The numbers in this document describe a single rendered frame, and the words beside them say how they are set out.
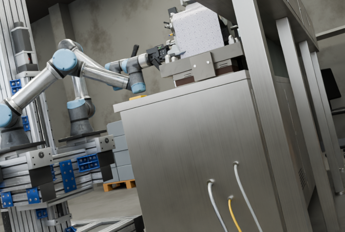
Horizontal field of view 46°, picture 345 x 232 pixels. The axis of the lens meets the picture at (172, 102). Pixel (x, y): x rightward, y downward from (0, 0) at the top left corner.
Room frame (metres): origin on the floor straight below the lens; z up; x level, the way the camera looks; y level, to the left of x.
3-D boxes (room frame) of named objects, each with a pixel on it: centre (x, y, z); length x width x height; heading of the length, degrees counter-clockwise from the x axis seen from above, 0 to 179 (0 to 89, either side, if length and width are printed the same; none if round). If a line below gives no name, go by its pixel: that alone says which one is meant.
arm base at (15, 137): (2.19, 0.88, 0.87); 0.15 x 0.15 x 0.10
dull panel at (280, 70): (2.96, -0.85, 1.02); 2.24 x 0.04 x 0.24; 157
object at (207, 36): (2.01, -0.20, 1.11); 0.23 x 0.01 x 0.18; 67
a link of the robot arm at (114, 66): (2.70, 0.33, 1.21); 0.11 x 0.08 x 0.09; 82
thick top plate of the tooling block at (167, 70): (1.88, -0.19, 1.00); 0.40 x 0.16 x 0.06; 67
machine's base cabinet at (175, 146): (2.96, -0.53, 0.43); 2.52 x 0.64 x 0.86; 157
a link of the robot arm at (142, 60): (2.13, 0.09, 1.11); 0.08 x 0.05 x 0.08; 157
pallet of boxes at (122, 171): (6.36, 0.73, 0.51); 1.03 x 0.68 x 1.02; 57
